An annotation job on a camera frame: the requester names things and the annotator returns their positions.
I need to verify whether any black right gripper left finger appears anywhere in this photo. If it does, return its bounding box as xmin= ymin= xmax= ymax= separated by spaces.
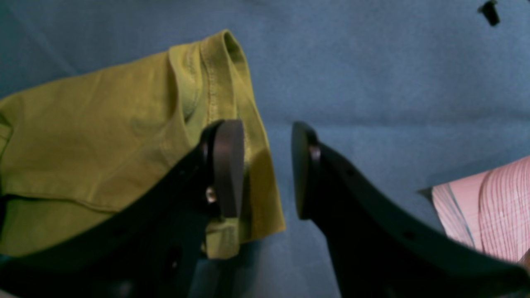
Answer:
xmin=1 ymin=120 xmax=245 ymax=298

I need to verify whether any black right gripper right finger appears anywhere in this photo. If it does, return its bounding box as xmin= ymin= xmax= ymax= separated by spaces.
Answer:
xmin=291 ymin=121 xmax=529 ymax=298

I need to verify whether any olive green t-shirt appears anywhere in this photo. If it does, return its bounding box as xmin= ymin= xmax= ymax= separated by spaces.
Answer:
xmin=1 ymin=30 xmax=286 ymax=259

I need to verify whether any paper with orange block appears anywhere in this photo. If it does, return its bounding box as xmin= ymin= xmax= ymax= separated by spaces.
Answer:
xmin=430 ymin=157 xmax=530 ymax=267

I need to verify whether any blue table cloth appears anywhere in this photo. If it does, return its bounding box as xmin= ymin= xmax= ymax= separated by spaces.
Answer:
xmin=0 ymin=0 xmax=530 ymax=298

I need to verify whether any small black screw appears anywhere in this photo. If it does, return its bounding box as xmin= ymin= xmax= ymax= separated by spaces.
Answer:
xmin=477 ymin=0 xmax=500 ymax=27

